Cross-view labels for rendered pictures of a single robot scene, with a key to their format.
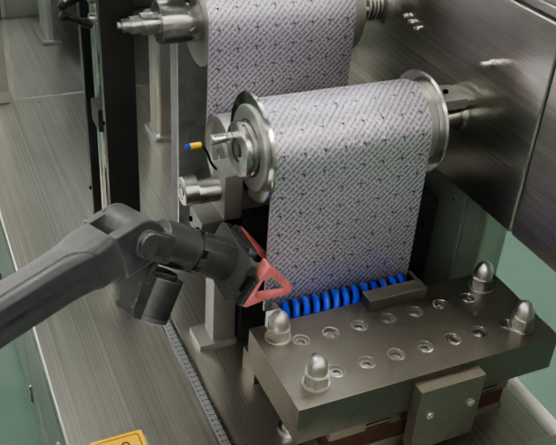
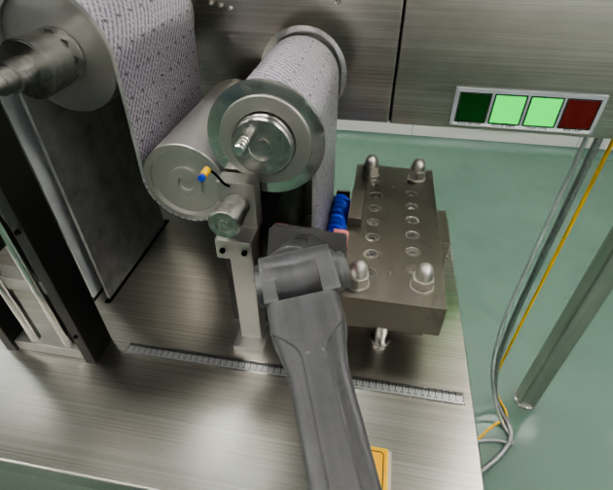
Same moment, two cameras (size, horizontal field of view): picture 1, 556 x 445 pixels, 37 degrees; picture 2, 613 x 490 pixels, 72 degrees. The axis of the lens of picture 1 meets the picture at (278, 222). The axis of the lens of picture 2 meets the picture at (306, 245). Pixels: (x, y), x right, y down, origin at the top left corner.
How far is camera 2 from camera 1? 0.80 m
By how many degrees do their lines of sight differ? 43
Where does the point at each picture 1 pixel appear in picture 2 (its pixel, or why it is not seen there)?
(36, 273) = (338, 397)
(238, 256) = (323, 240)
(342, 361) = (405, 262)
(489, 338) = (419, 192)
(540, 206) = (415, 88)
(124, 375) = (247, 424)
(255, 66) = (153, 84)
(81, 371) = (213, 460)
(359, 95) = (299, 53)
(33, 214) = not seen: outside the picture
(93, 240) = (321, 307)
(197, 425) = not seen: hidden behind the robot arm
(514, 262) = not seen: hidden behind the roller
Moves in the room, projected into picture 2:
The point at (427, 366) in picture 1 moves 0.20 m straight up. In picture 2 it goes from (432, 227) to (458, 119)
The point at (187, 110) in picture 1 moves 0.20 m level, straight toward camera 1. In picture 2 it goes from (67, 179) to (166, 216)
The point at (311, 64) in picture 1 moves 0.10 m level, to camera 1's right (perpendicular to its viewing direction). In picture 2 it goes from (181, 67) to (227, 52)
